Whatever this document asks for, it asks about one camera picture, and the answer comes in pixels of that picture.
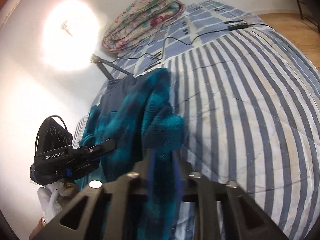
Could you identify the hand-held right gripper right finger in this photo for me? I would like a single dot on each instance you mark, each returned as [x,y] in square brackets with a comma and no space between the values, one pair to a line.
[178,172]

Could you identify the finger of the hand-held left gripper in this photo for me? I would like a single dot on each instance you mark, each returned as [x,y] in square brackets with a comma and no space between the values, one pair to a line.
[85,168]
[100,147]

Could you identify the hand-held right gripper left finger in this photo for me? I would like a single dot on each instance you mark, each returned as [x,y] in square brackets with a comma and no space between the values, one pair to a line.
[150,170]

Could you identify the teal plaid fleece jacket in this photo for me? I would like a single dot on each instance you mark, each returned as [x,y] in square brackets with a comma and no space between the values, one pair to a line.
[125,105]

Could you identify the person's left forearm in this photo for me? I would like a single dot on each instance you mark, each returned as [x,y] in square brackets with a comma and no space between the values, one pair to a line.
[37,231]

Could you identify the black metal clothes rack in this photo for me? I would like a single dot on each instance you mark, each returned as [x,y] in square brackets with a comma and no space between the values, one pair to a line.
[299,5]

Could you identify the person's left hand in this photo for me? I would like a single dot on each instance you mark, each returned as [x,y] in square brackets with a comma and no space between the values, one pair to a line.
[50,200]

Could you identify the blue white striped blanket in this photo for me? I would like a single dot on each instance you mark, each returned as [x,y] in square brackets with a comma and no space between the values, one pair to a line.
[250,105]

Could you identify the folded floral quilt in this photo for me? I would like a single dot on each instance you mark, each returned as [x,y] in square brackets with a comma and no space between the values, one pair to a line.
[145,17]

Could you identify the blue checked bedsheet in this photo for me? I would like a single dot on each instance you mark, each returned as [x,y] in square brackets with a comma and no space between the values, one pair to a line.
[200,17]

